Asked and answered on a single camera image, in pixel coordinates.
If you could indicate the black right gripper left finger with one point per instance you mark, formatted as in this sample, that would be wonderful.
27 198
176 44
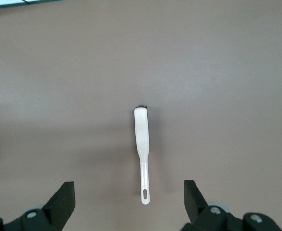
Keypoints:
56 211

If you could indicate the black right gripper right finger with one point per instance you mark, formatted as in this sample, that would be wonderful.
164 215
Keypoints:
198 214

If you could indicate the beige hand brush black bristles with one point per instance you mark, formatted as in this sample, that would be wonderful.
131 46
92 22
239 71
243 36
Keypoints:
142 134

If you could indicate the brown table mat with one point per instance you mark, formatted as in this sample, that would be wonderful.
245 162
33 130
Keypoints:
59 72

